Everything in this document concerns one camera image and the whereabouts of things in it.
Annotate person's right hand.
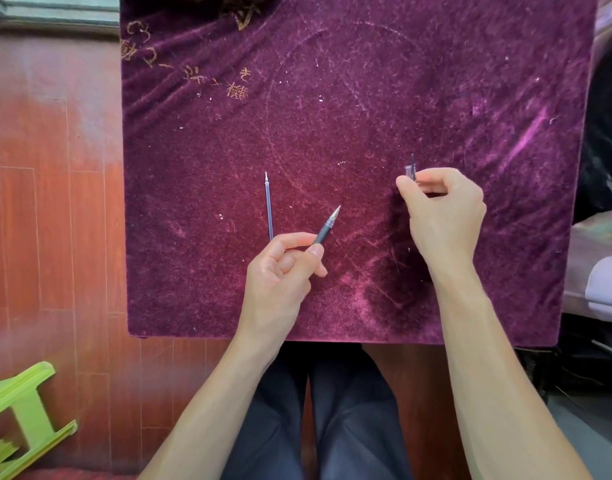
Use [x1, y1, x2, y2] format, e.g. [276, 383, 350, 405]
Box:
[395, 167, 488, 285]

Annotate black grip pen body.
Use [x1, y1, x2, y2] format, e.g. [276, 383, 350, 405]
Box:
[311, 204, 342, 247]

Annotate green plastic stool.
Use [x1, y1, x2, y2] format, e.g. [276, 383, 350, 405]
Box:
[0, 362, 79, 480]

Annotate grey window frame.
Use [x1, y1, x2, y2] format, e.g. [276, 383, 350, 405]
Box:
[0, 0, 122, 31]

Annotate person's left forearm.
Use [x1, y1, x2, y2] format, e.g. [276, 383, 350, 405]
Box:
[138, 327, 287, 480]

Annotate person's right forearm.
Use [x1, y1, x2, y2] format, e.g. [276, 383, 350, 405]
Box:
[431, 267, 595, 480]

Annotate thin pen refill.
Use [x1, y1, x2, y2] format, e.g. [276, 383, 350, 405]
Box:
[263, 171, 275, 242]

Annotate black bag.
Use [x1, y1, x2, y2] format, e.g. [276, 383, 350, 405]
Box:
[573, 39, 612, 225]

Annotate person's left hand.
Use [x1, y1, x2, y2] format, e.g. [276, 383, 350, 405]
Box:
[235, 232, 329, 347]

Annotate dark navy trousers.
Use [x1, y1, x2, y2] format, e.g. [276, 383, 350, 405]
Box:
[221, 342, 415, 480]

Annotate purple velvet tablecloth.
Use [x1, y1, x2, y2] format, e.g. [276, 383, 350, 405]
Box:
[119, 0, 599, 348]

